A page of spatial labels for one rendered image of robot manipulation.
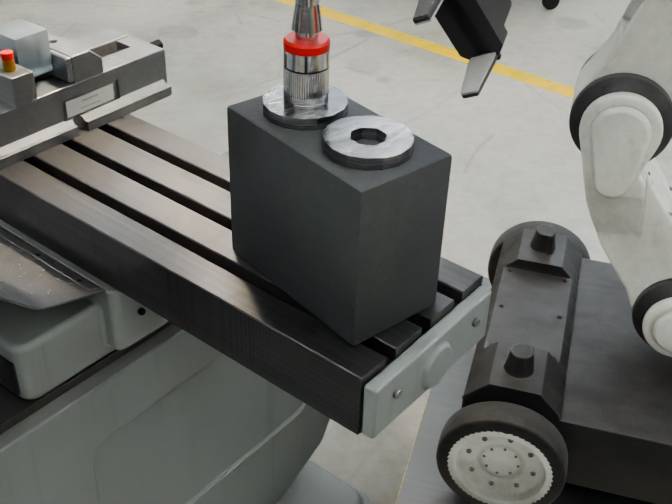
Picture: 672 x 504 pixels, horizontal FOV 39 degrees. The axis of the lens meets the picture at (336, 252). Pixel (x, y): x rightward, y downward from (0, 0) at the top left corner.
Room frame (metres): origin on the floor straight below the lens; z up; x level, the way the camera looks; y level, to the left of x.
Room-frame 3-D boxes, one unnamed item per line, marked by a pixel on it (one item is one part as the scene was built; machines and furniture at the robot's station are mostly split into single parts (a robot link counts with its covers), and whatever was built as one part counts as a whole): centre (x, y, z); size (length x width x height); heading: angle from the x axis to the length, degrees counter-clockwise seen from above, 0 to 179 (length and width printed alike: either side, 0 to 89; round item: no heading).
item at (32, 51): (1.19, 0.44, 1.07); 0.06 x 0.05 x 0.06; 53
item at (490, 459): (1.02, -0.27, 0.50); 0.20 x 0.05 x 0.20; 75
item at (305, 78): (0.90, 0.04, 1.19); 0.05 x 0.05 x 0.06
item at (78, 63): (1.24, 0.40, 1.05); 0.12 x 0.06 x 0.04; 53
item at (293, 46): (0.90, 0.04, 1.22); 0.05 x 0.05 x 0.01
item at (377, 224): (0.86, 0.00, 1.06); 0.22 x 0.12 x 0.20; 41
